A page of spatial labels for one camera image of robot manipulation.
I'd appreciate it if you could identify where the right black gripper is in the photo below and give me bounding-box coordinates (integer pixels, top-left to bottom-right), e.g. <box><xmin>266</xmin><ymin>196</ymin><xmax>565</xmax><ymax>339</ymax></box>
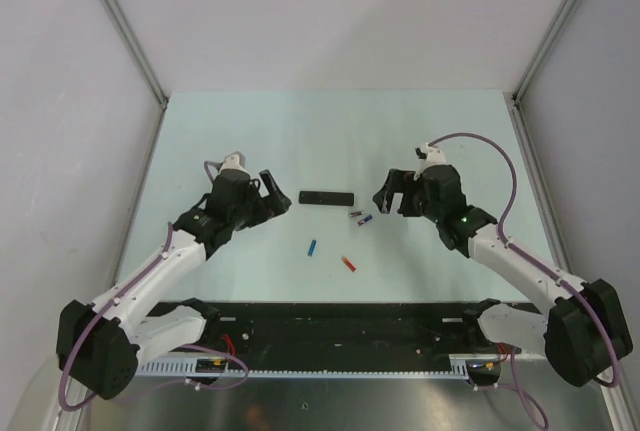
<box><xmin>374</xmin><ymin>168</ymin><xmax>443</xmax><ymax>222</ymax></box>

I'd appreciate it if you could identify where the black remote control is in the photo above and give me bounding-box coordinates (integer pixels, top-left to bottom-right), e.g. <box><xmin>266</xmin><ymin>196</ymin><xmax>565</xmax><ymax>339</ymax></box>
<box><xmin>298</xmin><ymin>190</ymin><xmax>355</xmax><ymax>207</ymax></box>

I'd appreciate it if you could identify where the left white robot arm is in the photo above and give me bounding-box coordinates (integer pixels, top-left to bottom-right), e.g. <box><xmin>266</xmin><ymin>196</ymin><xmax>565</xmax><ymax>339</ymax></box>
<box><xmin>56</xmin><ymin>169</ymin><xmax>291</xmax><ymax>411</ymax></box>

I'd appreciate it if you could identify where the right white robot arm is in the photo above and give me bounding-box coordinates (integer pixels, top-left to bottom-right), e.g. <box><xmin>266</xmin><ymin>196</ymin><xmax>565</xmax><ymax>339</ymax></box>
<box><xmin>373</xmin><ymin>165</ymin><xmax>633</xmax><ymax>387</ymax></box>

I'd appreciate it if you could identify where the purple blue AAA battery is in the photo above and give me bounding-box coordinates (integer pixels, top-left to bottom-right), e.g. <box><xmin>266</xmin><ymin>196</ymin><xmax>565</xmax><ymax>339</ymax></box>
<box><xmin>357</xmin><ymin>214</ymin><xmax>373</xmax><ymax>226</ymax></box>

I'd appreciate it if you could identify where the red orange AAA battery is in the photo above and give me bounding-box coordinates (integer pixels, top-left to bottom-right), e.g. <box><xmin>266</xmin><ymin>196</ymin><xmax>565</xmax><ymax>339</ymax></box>
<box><xmin>341</xmin><ymin>256</ymin><xmax>356</xmax><ymax>272</ymax></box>

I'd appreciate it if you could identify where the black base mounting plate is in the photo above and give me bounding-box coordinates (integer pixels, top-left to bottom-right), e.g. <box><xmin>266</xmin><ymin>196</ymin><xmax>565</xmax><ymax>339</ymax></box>
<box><xmin>186</xmin><ymin>298</ymin><xmax>509</xmax><ymax>374</ymax></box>

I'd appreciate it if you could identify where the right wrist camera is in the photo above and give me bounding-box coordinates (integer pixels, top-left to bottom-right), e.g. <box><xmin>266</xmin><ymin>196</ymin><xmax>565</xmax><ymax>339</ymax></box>
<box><xmin>415</xmin><ymin>143</ymin><xmax>447</xmax><ymax>167</ymax></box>

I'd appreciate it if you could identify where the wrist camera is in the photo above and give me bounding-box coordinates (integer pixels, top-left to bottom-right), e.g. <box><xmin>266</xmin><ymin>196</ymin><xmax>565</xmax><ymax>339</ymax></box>
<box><xmin>415</xmin><ymin>143</ymin><xmax>447</xmax><ymax>167</ymax></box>
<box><xmin>218</xmin><ymin>152</ymin><xmax>247</xmax><ymax>174</ymax></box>

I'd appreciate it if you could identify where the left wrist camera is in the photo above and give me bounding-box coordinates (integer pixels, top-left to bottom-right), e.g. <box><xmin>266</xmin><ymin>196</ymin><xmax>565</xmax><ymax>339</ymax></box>
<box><xmin>218</xmin><ymin>152</ymin><xmax>247</xmax><ymax>174</ymax></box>

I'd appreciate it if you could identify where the right aluminium frame post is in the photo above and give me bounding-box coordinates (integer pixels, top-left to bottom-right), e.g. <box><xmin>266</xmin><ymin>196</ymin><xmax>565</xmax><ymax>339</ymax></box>
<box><xmin>510</xmin><ymin>0</ymin><xmax>612</xmax><ymax>107</ymax></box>

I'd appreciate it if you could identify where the aluminium frame post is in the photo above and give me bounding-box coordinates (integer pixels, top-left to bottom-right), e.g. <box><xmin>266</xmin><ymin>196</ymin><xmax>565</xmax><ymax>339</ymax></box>
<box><xmin>74</xmin><ymin>0</ymin><xmax>169</xmax><ymax>110</ymax></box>
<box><xmin>510</xmin><ymin>0</ymin><xmax>612</xmax><ymax>107</ymax></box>

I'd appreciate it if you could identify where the white slotted cable duct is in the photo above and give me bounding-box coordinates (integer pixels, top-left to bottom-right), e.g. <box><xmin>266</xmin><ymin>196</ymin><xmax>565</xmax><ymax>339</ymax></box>
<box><xmin>137</xmin><ymin>354</ymin><xmax>501</xmax><ymax>380</ymax></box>

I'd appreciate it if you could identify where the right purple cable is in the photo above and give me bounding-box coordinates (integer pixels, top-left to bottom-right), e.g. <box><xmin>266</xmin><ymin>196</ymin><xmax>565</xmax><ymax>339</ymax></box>
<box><xmin>424</xmin><ymin>131</ymin><xmax>621</xmax><ymax>387</ymax></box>

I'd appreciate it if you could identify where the left aluminium frame post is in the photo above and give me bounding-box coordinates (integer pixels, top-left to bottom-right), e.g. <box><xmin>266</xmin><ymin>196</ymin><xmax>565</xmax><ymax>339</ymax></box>
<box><xmin>74</xmin><ymin>0</ymin><xmax>169</xmax><ymax>110</ymax></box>

